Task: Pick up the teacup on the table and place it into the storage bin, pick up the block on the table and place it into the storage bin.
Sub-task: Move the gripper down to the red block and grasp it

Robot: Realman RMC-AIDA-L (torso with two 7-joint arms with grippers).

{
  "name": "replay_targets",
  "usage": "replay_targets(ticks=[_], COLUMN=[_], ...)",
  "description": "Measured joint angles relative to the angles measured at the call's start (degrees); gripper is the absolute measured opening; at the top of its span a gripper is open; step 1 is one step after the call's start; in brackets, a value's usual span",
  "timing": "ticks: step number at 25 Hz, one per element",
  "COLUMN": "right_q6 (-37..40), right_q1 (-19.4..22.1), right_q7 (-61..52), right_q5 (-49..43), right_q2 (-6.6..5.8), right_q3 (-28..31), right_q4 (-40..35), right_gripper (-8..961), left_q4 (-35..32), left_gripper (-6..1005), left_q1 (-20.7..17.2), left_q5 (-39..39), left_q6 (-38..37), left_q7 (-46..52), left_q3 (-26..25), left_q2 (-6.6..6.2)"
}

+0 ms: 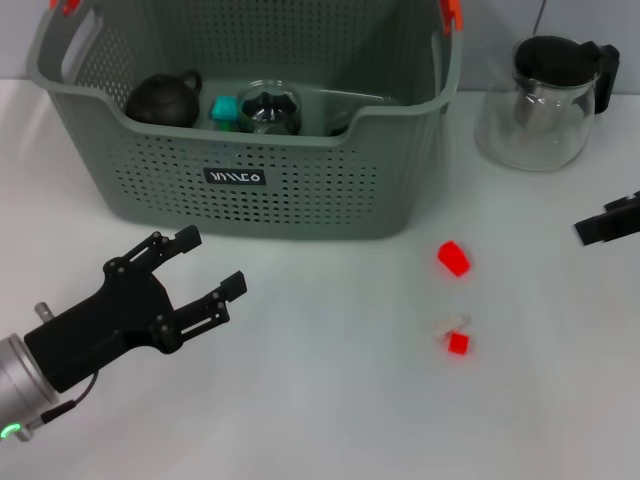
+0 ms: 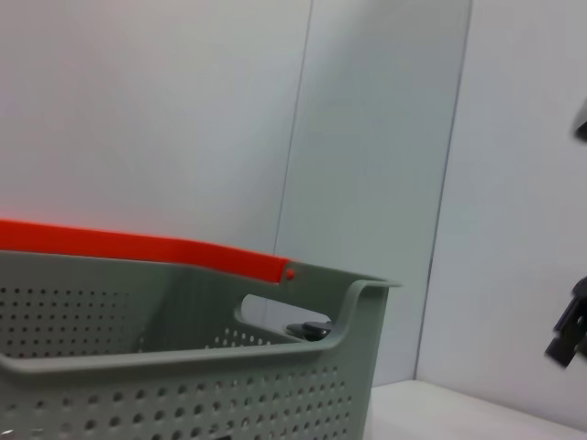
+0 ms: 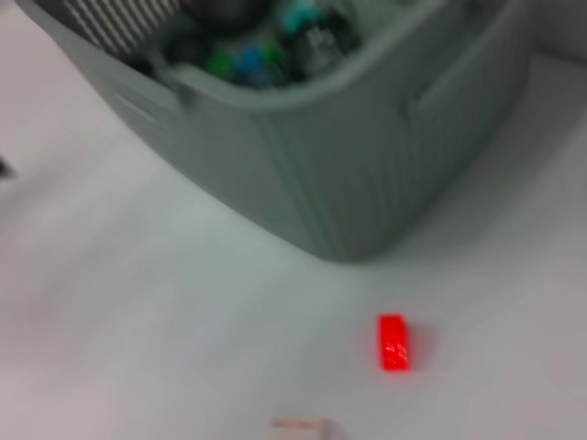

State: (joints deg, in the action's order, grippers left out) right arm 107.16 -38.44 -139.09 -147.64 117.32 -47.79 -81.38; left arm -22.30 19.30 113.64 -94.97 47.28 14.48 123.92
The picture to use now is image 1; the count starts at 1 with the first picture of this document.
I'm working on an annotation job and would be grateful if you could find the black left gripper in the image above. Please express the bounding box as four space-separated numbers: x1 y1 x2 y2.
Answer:
23 224 249 394

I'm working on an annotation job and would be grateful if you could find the teal square toy brick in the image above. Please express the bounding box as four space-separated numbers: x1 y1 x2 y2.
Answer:
210 95 240 122

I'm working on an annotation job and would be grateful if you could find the bright red toy brick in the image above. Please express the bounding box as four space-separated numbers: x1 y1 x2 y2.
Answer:
437 240 472 279

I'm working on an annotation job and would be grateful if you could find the white toy brick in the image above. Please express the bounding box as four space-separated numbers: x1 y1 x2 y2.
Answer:
430 313 472 342

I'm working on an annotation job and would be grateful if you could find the grey perforated plastic storage bin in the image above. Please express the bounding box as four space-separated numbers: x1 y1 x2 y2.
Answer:
27 0 466 242

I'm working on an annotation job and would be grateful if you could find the glass teapot with black lid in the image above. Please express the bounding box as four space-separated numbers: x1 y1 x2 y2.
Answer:
474 34 623 174

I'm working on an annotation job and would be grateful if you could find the black ceramic teapot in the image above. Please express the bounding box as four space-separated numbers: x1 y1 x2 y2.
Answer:
125 69 205 129

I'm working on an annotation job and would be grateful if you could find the thin grey wall cable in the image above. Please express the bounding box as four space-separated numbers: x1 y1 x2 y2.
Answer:
530 0 550 37

